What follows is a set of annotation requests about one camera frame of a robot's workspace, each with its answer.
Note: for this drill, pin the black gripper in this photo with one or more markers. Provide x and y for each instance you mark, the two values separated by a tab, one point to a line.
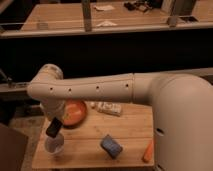
54	128

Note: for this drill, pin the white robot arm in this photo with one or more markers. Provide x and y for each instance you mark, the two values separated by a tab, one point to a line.
182	106

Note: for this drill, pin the orange plate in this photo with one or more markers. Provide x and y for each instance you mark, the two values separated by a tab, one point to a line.
75	113

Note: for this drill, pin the dark brown box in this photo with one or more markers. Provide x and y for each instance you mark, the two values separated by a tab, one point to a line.
12	148

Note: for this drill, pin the small wooden table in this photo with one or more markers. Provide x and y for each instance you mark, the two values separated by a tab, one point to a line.
133	130

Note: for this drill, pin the white packaged item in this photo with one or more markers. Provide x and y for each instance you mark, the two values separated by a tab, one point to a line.
109	108

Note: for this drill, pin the blue sponge block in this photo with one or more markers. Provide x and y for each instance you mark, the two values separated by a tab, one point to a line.
112	147

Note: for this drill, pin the orange carrot toy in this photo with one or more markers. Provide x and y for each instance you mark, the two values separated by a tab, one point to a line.
147	156

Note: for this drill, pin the white crumpled paper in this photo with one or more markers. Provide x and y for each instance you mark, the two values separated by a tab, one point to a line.
106	23

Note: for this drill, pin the white paper sheet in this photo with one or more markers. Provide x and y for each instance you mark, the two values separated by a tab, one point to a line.
104	8

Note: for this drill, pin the dark tools pile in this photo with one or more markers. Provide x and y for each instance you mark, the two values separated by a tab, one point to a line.
141	5

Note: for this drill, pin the metal frame post left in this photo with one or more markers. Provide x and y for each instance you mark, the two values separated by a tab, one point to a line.
86	15

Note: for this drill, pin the metal frame post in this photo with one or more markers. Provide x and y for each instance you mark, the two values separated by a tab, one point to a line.
181	9
86	15

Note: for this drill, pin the metal frame post right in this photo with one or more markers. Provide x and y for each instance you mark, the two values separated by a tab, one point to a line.
181	9

